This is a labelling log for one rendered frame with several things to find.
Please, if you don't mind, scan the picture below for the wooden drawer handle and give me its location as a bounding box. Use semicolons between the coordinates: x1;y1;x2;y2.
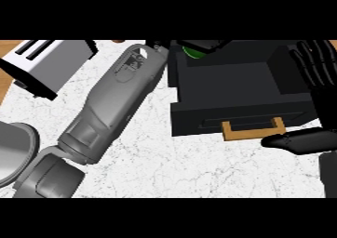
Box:
219;116;286;142

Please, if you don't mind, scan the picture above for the grey round pot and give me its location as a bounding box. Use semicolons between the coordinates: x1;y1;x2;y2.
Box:
0;119;41;191

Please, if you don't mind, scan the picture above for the dark grey drawer front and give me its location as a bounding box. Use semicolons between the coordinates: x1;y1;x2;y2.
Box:
168;93;320;138

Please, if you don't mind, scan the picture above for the green cup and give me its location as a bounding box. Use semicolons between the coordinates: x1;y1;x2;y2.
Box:
181;46;208;60

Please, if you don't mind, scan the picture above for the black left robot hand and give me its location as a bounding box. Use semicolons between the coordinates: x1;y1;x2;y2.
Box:
144;39;233;54

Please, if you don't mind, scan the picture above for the white and black toaster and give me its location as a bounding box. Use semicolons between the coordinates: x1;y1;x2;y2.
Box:
0;39;98;101

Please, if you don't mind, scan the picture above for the dark grey open drawer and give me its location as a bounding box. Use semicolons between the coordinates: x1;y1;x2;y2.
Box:
166;39;314;107

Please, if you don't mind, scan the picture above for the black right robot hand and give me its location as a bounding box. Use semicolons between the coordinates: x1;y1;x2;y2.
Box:
259;39;337;156

